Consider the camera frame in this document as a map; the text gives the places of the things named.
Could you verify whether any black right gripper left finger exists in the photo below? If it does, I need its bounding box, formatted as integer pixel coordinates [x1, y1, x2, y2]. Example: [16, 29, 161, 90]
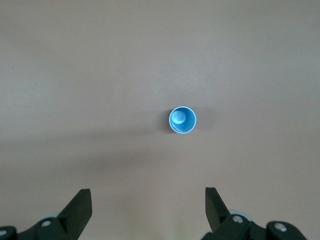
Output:
[0, 188, 94, 240]

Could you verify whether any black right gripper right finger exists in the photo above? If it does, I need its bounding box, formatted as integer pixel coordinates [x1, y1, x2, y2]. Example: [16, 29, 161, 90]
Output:
[201, 187, 308, 240]

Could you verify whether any light blue plastic cup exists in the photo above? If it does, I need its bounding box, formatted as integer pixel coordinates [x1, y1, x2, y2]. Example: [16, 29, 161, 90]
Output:
[167, 106, 198, 135]

